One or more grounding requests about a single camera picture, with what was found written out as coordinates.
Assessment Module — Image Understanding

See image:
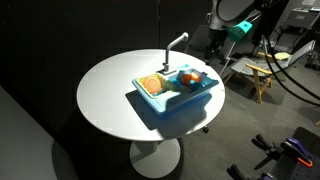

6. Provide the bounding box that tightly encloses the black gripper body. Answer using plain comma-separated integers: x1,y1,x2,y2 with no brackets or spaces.
204,31,228,59

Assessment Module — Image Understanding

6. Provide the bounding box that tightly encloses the orange toy mug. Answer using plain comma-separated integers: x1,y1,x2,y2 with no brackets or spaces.
180,73,193,87

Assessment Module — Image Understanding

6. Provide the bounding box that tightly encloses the blue toy mug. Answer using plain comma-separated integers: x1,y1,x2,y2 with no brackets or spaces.
191,82,204,92

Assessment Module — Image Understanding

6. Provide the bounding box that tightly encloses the light blue toy sink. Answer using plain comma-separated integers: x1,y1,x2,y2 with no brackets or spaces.
131,63,220,119

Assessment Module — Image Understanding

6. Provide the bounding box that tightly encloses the dark grey office chair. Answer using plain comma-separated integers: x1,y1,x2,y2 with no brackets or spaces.
184,24,239,78

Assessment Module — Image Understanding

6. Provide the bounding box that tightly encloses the grey toy faucet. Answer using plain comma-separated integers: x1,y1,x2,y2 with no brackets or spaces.
156,31,190,76

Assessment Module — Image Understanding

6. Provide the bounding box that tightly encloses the wooden folding canvas chair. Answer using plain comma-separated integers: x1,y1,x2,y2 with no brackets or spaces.
223,39,317,105

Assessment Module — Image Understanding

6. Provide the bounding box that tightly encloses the yellow toy dish rack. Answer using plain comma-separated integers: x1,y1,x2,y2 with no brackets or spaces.
136,73,175,100

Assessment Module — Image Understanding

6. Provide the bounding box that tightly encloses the orange toy plate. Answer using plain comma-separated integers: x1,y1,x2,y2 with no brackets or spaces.
143,75,162,95

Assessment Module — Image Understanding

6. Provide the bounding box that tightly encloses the pale green round object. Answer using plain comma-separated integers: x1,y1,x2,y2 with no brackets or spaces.
273,51,293,62

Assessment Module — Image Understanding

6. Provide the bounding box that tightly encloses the grey equipment cart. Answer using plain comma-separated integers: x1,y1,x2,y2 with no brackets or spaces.
286,6,320,31

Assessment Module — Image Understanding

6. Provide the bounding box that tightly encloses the black perforated mounting board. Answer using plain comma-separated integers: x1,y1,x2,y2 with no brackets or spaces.
269,126,320,180

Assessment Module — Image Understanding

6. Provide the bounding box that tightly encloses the purple and orange clamp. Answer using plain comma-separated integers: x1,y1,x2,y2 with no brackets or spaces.
281,136,314,168

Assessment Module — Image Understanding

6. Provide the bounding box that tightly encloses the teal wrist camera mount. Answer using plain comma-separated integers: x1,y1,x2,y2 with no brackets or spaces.
227,20,253,43

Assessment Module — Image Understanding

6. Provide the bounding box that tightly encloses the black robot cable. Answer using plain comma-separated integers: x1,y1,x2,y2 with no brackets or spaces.
215,0,320,108

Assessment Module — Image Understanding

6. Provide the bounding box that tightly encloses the black clamp handle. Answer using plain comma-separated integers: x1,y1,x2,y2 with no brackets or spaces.
251,133,284,171
227,163,251,180

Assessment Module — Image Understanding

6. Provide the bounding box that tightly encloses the white table pedestal base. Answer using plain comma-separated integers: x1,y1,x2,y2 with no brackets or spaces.
129,138,182,179

